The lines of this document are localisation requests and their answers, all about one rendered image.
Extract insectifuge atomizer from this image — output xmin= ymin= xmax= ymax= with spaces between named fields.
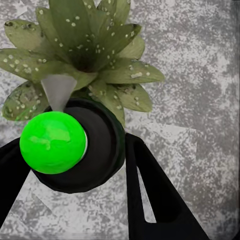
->
xmin=19 ymin=74 xmax=126 ymax=194

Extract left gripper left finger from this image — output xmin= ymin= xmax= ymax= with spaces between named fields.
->
xmin=0 ymin=137 xmax=31 ymax=228

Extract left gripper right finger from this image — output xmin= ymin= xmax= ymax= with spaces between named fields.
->
xmin=125 ymin=132 xmax=210 ymax=240

